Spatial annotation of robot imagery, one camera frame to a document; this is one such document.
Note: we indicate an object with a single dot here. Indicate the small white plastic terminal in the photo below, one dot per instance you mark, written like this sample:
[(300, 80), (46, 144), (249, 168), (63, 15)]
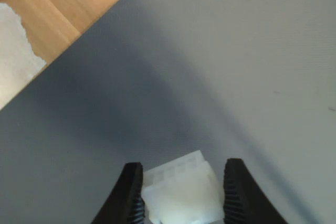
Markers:
[(181, 192)]

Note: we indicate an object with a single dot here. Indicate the dark grey mat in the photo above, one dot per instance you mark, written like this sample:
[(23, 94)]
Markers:
[(210, 64)]

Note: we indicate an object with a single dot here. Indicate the white tape piece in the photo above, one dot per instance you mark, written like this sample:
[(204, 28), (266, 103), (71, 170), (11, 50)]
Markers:
[(14, 56)]

